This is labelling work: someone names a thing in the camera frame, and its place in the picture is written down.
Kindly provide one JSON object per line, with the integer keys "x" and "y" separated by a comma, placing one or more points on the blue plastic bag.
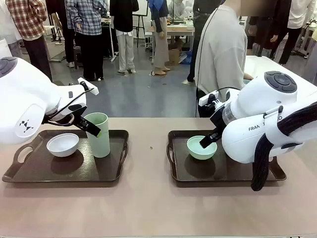
{"x": 185, "y": 57}

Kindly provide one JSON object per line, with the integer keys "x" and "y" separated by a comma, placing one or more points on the white side table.
{"x": 272, "y": 64}

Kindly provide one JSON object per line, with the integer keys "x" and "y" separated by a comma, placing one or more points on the pale green tall cup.
{"x": 101, "y": 146}

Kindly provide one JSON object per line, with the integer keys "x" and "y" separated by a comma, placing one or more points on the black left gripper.
{"x": 80, "y": 121}

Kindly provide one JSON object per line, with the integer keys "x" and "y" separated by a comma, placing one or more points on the dark brown tray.
{"x": 198, "y": 171}
{"x": 74, "y": 171}

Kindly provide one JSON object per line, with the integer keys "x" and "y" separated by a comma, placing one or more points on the wooden background desk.
{"x": 178, "y": 29}

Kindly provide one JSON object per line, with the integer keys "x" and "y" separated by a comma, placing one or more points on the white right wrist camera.
{"x": 208, "y": 98}

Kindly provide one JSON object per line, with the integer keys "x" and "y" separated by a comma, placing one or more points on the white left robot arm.
{"x": 24, "y": 99}

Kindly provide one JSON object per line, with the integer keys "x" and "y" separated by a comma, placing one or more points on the person in black clothes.
{"x": 198, "y": 24}

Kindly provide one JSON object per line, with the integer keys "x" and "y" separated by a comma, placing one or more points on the person in beige sweatshirt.
{"x": 223, "y": 49}

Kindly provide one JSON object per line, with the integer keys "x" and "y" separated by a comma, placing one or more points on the person in black top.
{"x": 123, "y": 15}

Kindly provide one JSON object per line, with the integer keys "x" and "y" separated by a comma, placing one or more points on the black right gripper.
{"x": 218, "y": 121}

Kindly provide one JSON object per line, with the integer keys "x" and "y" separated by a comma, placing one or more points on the whiteboard on black easel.
{"x": 142, "y": 7}

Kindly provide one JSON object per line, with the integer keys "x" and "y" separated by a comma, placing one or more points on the brown cardboard bag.
{"x": 174, "y": 55}

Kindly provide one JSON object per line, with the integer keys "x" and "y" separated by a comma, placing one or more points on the white bowl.
{"x": 63, "y": 146}

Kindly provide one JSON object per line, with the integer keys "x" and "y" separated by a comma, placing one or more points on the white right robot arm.
{"x": 260, "y": 111}

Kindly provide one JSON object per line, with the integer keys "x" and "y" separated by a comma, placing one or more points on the person in red plaid shirt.
{"x": 27, "y": 19}

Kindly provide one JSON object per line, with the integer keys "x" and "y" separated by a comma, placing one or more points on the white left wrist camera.
{"x": 94, "y": 90}

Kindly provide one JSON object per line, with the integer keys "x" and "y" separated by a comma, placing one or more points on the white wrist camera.
{"x": 94, "y": 90}
{"x": 208, "y": 98}

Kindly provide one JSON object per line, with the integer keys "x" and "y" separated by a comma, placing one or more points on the person in white shirt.
{"x": 297, "y": 15}

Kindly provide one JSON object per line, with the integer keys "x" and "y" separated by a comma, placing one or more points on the person in dark maroon top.
{"x": 265, "y": 29}

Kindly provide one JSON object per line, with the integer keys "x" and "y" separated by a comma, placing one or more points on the person in white coat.
{"x": 8, "y": 24}

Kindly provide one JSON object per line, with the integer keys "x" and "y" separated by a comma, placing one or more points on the person in blue plaid shirt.
{"x": 86, "y": 17}

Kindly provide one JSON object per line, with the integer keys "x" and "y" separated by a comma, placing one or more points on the mint green bowl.
{"x": 198, "y": 153}

